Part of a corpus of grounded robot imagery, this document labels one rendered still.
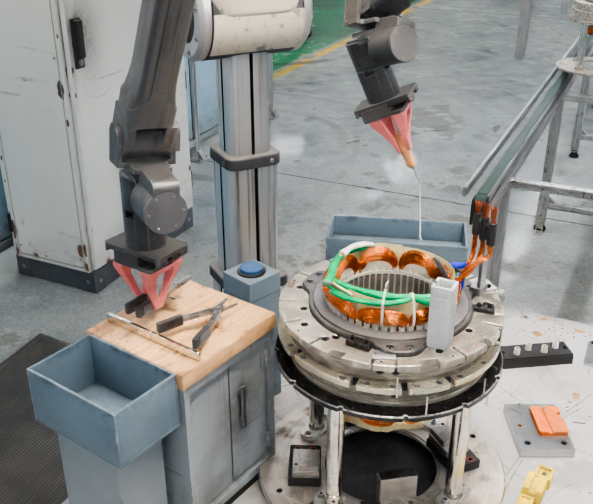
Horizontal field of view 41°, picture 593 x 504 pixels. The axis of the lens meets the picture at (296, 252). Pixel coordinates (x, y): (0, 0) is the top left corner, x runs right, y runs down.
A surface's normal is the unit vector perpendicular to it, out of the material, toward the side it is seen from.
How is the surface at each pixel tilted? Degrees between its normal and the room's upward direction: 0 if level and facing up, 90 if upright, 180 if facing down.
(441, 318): 90
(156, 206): 90
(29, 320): 0
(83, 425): 90
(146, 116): 117
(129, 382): 90
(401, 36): 72
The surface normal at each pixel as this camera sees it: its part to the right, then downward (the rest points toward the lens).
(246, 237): 0.46, 0.39
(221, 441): 0.81, 0.26
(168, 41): 0.38, 0.76
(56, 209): -0.42, 0.44
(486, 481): 0.00, -0.90
